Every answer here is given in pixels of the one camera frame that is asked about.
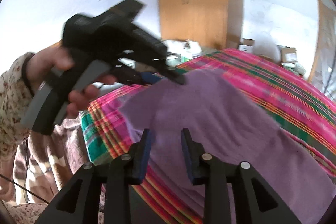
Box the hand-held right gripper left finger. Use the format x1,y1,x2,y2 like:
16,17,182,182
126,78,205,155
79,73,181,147
35,128,152,224

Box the white cardboard box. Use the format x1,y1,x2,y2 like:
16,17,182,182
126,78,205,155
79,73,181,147
238,38,256,53

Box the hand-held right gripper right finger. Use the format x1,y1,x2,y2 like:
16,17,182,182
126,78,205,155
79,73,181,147
181,128,301,224

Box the purple fleece pants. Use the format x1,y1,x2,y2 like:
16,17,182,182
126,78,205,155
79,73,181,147
119,70,336,217

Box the wooden wardrobe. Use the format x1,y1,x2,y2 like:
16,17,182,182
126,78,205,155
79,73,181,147
156,0,244,50

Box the pink green plaid blanket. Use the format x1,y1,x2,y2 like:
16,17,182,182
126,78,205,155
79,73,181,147
80,48,336,224

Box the plastic-covered door panel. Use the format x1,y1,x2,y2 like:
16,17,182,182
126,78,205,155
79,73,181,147
307,0,336,99

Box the open brown cardboard box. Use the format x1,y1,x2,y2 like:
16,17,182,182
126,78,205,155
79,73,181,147
279,46,298,65

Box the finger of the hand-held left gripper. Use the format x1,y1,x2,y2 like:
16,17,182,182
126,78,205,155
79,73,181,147
147,56,185,85
113,67,163,86

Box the person's left hand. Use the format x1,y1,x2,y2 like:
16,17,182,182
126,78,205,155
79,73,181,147
28,47,117,119

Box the person's left forearm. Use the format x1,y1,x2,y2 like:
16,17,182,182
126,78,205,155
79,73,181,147
0,52,36,157

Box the brown white patterned cloth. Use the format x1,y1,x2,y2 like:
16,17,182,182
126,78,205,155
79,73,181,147
13,116,89,204

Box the person's floral clothing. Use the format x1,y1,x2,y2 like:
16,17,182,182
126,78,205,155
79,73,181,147
7,201,106,224

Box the white green carton box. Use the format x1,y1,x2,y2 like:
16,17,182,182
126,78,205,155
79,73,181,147
181,40,202,60

